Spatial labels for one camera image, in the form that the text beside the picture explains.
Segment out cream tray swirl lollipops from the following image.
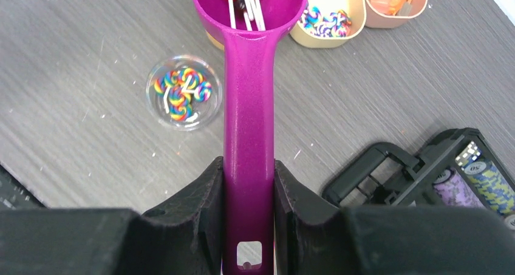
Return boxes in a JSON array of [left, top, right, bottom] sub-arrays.
[[290, 0, 366, 49]]

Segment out magenta plastic scoop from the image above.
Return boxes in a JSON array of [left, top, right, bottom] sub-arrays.
[[193, 0, 307, 274]]

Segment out clear plastic cup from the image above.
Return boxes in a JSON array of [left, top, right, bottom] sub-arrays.
[[146, 55, 223, 131]]

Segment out pink tray popsicle candies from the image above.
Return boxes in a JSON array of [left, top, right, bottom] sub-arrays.
[[364, 0, 428, 29]]

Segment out rainbow swirl lollipop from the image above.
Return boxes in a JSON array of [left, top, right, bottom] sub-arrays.
[[176, 67, 204, 90], [165, 102, 193, 121]]

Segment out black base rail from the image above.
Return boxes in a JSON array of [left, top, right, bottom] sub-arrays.
[[1, 166, 46, 211]]

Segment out tan tray round lollipops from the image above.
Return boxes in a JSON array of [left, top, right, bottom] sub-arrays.
[[205, 31, 224, 51]]

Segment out black poker chip case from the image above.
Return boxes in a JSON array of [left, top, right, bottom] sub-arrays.
[[321, 127, 514, 231]]

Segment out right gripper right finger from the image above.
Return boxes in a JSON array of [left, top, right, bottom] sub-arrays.
[[274, 161, 514, 274]]

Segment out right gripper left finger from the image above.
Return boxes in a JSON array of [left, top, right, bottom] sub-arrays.
[[1, 157, 223, 274]]

